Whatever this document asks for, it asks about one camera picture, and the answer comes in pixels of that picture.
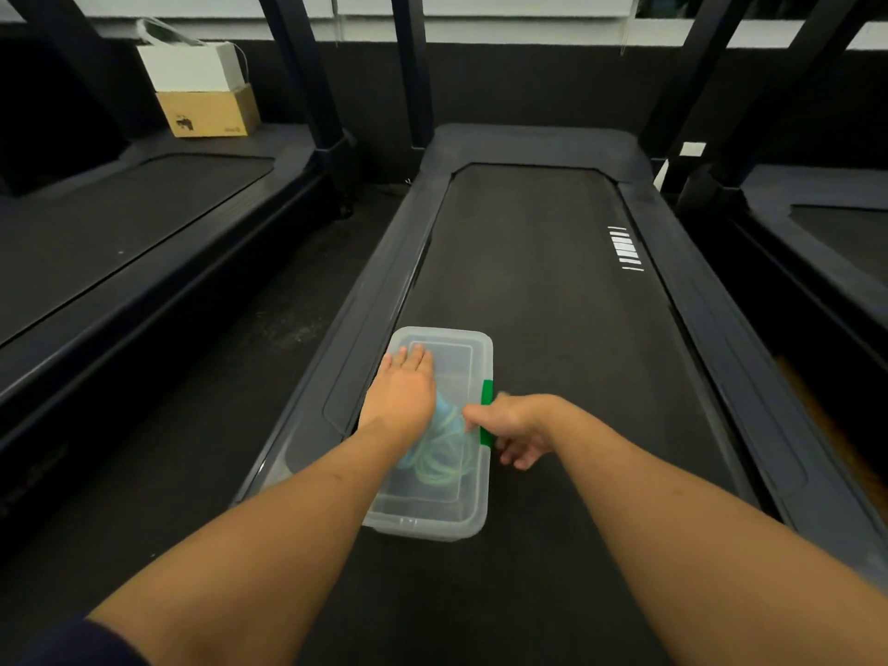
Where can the person's right hand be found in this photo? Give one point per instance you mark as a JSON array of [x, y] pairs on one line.
[[524, 423]]

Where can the person's left hand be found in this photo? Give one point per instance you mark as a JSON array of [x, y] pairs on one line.
[[399, 398]]

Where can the person's right thumb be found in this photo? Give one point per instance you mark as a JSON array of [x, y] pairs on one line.
[[477, 416]]

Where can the person's left fingers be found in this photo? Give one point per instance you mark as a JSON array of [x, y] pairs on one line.
[[409, 357]]

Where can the green box latch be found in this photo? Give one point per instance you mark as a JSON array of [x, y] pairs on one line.
[[487, 391]]

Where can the clear plastic storage box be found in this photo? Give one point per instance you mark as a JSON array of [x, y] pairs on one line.
[[454, 364]]

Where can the person's right forearm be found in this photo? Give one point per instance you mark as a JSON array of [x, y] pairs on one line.
[[694, 540]]

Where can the person's left forearm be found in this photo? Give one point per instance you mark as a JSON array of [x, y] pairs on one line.
[[277, 534]]

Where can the black treadmill with white marks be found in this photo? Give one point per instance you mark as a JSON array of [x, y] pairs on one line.
[[541, 284]]

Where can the brown cardboard box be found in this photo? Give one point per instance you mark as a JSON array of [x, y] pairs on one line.
[[208, 112]]

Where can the white cardboard box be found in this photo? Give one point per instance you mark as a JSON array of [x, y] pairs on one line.
[[187, 67]]

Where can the clear plastic bag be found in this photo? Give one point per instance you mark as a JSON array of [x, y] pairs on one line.
[[163, 31]]

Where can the dark blue sleeve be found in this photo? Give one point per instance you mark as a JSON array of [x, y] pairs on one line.
[[83, 645]]

